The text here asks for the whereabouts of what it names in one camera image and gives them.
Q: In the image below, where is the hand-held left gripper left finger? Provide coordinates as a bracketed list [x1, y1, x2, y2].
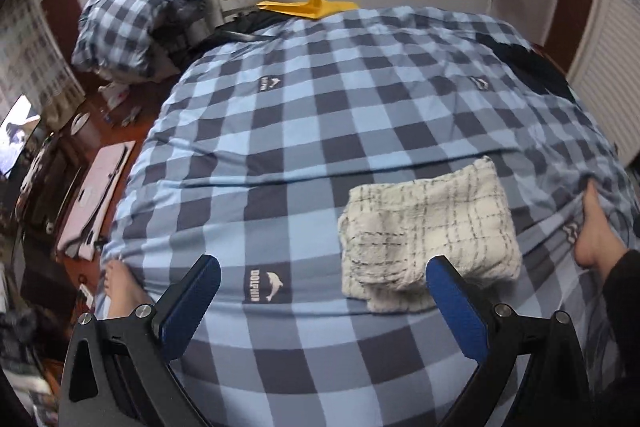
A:
[59, 254, 222, 427]

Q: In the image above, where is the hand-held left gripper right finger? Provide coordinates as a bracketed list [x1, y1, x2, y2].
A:
[426, 255, 593, 427]

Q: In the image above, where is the cream checked knit cloth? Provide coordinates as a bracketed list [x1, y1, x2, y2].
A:
[337, 155, 523, 313]

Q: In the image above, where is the black clothes pile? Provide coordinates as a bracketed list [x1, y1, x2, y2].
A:
[492, 39, 576, 102]

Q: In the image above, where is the person's left foot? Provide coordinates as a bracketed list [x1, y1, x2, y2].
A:
[102, 259, 156, 320]

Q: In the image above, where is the person's foot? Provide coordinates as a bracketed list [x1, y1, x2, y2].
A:
[102, 259, 156, 320]
[574, 179, 628, 270]

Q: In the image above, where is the pink flat pad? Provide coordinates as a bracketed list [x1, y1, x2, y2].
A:
[56, 140, 137, 260]

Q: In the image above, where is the person's right foot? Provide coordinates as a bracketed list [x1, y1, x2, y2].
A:
[574, 179, 628, 270]

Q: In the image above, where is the person's black pants leg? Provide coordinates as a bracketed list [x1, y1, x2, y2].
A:
[597, 249, 640, 427]

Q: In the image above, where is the blue checkered blanket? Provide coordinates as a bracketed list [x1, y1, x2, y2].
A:
[97, 6, 632, 427]

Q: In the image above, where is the computer monitor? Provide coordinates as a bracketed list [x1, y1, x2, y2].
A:
[0, 94, 42, 178]

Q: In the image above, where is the crumpled checkered duvet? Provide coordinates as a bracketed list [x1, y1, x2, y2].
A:
[71, 0, 211, 82]

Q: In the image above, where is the white louvered door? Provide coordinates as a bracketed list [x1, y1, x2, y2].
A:
[565, 0, 640, 158]

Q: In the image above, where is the yellow cloth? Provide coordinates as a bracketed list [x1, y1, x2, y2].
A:
[257, 0, 361, 20]

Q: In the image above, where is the white grid wall poster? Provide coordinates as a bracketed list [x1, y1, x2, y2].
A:
[0, 0, 86, 128]

